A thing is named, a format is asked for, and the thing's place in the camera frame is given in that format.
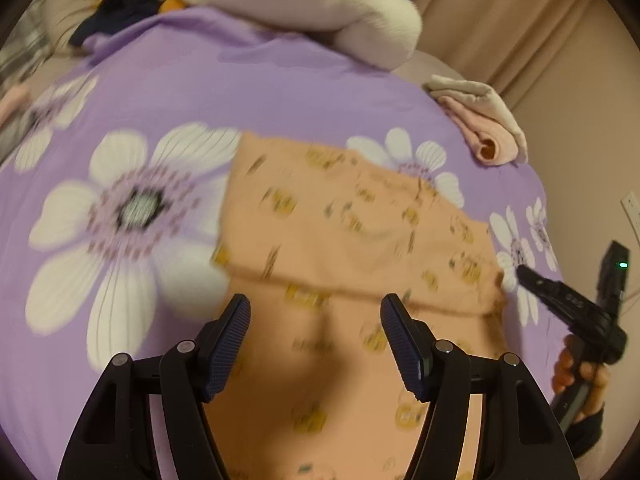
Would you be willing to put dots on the plaid pillow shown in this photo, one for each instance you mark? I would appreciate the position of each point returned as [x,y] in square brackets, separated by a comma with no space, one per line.
[22,55]

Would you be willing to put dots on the dark navy cloth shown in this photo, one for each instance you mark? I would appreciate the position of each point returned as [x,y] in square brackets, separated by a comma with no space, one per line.
[125,5]

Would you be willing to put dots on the pink folded cloth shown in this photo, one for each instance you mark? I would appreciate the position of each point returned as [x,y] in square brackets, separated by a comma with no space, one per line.
[475,127]

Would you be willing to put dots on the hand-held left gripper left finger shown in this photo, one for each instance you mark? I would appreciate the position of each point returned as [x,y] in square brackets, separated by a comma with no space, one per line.
[230,347]

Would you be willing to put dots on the person's right forearm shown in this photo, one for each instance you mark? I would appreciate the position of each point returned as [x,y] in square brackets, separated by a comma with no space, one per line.
[587,435]

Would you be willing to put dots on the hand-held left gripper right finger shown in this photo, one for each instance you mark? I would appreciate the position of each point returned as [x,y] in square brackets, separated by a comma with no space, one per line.
[401,350]

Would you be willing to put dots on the purple floral bedsheet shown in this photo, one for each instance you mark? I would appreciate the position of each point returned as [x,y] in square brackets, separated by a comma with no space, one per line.
[300,90]

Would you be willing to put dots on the small orange item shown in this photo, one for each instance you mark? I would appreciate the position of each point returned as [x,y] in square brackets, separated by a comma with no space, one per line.
[170,5]

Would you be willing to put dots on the beige curtain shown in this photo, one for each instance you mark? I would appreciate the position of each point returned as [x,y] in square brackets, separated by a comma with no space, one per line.
[525,25]

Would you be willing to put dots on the person's right hand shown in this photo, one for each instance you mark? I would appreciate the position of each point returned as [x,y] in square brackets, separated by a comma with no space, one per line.
[595,390]

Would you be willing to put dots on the white wall socket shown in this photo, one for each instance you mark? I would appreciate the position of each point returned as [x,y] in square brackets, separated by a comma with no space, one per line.
[631,210]

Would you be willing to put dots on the orange cartoon print baby garment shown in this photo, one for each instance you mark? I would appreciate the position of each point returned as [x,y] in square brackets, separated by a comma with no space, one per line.
[350,240]

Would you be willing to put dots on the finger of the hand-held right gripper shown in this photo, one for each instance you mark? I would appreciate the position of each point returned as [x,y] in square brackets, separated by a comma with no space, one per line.
[547,287]

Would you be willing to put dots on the cream folded cloth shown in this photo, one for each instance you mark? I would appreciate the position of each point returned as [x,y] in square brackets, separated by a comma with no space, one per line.
[465,87]

